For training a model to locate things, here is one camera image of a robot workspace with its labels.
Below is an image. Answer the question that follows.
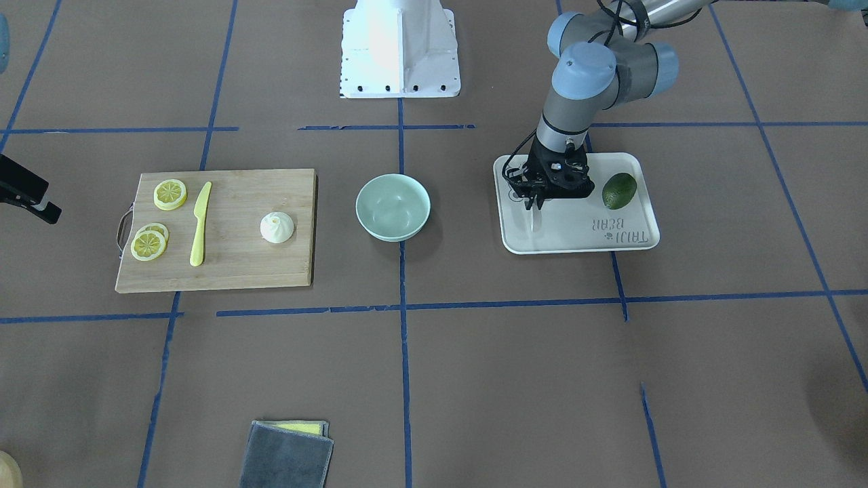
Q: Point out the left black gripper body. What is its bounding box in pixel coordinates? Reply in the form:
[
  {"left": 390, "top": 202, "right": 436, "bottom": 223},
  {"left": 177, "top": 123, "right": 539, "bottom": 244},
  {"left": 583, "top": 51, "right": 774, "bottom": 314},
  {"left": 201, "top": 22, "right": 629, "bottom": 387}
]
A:
[{"left": 519, "top": 137, "right": 588, "bottom": 201}]

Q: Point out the white steamed bun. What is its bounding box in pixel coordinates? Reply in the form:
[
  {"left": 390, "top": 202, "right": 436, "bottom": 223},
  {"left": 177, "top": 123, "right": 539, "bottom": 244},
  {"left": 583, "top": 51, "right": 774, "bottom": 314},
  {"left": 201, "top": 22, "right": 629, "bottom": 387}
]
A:
[{"left": 259, "top": 212, "right": 296, "bottom": 244}]

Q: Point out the white ceramic spoon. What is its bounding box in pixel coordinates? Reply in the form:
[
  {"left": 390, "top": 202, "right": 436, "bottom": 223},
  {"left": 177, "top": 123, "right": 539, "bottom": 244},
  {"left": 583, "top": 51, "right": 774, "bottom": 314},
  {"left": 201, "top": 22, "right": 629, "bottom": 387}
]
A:
[{"left": 530, "top": 206, "right": 542, "bottom": 234}]

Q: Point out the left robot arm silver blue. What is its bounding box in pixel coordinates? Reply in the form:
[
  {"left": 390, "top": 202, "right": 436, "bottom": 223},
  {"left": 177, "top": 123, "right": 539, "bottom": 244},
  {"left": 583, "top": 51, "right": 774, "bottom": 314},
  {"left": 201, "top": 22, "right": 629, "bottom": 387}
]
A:
[{"left": 502, "top": 1, "right": 707, "bottom": 209}]

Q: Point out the light green bowl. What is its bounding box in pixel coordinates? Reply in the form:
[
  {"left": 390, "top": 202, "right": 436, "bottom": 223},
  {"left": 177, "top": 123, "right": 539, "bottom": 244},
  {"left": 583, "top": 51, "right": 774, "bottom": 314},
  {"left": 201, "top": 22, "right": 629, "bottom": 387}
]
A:
[{"left": 355, "top": 174, "right": 431, "bottom": 242}]

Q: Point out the white serving tray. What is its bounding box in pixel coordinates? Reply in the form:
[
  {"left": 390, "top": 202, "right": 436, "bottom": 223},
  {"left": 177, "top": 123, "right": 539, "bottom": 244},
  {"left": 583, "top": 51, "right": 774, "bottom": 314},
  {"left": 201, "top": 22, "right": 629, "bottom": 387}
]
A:
[{"left": 492, "top": 152, "right": 660, "bottom": 254}]

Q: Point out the green avocado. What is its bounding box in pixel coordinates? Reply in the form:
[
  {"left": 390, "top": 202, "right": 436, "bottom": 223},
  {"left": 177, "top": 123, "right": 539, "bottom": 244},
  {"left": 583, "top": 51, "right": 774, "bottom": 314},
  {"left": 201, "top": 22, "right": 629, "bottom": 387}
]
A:
[{"left": 601, "top": 172, "right": 638, "bottom": 210}]

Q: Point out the wooden cutting board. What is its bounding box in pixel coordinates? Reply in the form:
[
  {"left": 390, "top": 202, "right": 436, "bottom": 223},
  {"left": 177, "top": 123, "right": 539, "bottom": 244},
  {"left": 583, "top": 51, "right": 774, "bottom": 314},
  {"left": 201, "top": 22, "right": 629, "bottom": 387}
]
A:
[{"left": 115, "top": 169, "right": 317, "bottom": 293}]

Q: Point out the yellow plastic knife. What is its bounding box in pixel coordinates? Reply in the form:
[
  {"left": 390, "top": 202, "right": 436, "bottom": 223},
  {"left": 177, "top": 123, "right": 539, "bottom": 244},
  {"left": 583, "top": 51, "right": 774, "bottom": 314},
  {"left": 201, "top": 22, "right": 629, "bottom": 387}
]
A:
[{"left": 189, "top": 180, "right": 213, "bottom": 268}]

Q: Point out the grey yellow folded cloth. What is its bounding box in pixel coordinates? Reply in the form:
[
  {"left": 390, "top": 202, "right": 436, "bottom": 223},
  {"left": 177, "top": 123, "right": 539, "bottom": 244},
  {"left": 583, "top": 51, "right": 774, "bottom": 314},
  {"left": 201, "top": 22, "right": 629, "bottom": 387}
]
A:
[{"left": 238, "top": 420, "right": 334, "bottom": 487}]

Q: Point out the lemon slice upper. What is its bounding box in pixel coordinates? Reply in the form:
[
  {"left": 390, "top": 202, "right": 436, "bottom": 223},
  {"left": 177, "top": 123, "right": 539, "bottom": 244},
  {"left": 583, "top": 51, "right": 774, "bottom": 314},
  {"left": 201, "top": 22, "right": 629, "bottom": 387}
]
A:
[{"left": 153, "top": 179, "right": 187, "bottom": 212}]

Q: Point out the lemon slice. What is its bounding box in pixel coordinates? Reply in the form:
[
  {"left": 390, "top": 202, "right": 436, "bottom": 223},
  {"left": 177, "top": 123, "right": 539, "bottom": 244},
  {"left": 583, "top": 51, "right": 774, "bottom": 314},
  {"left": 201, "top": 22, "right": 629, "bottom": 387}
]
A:
[
  {"left": 135, "top": 222, "right": 170, "bottom": 242},
  {"left": 153, "top": 179, "right": 187, "bottom": 212},
  {"left": 130, "top": 230, "right": 167, "bottom": 262}
]

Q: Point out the lemon slice back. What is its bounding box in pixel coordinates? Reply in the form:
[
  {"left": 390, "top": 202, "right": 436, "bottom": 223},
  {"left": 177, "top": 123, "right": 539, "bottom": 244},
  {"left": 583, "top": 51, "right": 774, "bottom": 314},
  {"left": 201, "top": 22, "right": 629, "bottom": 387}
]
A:
[{"left": 135, "top": 222, "right": 170, "bottom": 242}]

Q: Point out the lemon slice front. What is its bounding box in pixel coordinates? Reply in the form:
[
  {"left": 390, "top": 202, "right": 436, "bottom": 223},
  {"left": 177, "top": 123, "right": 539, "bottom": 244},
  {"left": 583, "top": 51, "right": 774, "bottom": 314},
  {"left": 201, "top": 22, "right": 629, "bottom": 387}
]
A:
[{"left": 130, "top": 230, "right": 167, "bottom": 262}]

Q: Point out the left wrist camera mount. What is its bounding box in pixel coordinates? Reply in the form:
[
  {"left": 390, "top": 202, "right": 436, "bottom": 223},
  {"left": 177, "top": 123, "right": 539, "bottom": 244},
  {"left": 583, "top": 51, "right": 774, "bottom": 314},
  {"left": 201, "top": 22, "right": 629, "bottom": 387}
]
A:
[{"left": 542, "top": 151, "right": 595, "bottom": 199}]

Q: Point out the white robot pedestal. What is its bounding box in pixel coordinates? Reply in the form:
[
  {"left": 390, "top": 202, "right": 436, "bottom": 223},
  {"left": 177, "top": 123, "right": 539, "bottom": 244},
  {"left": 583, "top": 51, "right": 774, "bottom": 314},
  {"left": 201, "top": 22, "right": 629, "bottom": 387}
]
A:
[{"left": 339, "top": 1, "right": 462, "bottom": 99}]

